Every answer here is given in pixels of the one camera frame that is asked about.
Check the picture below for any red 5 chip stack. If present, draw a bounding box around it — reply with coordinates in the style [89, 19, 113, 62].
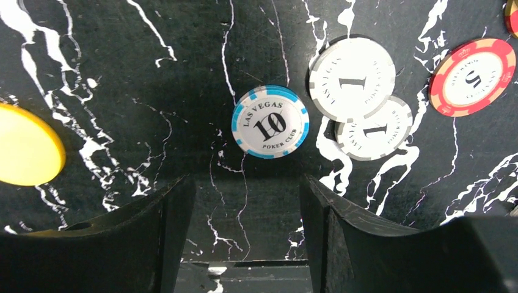
[504, 0, 517, 38]

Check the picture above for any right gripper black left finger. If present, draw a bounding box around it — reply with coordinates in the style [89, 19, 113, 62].
[1, 175, 196, 292]

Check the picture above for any light blue 10 chip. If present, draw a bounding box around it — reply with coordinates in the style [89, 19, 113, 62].
[231, 85, 310, 159]

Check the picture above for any red 5 chip single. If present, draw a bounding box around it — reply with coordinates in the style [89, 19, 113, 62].
[428, 38, 517, 117]

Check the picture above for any yellow round button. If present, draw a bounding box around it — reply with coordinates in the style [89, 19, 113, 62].
[1, 103, 66, 186]

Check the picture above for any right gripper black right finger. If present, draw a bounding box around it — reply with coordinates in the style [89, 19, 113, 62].
[299, 175, 517, 292]

